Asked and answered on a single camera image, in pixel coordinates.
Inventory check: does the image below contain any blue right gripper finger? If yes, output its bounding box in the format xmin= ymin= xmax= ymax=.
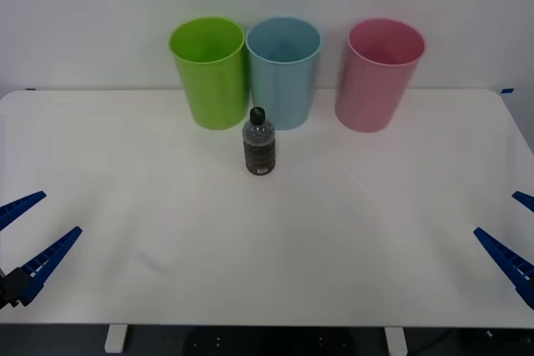
xmin=511 ymin=191 xmax=534 ymax=213
xmin=473 ymin=226 xmax=534 ymax=311

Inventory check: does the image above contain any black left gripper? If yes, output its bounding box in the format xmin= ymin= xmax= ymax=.
xmin=0 ymin=191 xmax=83 ymax=310

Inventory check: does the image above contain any dark plastic bottle black cap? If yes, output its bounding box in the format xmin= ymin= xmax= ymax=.
xmin=241 ymin=106 xmax=277 ymax=177

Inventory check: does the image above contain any white table leg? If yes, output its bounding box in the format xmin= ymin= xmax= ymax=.
xmin=103 ymin=324 xmax=128 ymax=353
xmin=384 ymin=326 xmax=408 ymax=356

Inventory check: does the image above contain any pink plastic bin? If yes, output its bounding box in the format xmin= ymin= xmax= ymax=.
xmin=335 ymin=18 xmax=426 ymax=133

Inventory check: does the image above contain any green plastic bin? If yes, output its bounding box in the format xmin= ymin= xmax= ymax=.
xmin=169 ymin=16 xmax=247 ymax=131

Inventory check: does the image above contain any pale blue plastic bin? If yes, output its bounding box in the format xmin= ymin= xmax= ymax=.
xmin=244 ymin=16 xmax=322 ymax=131

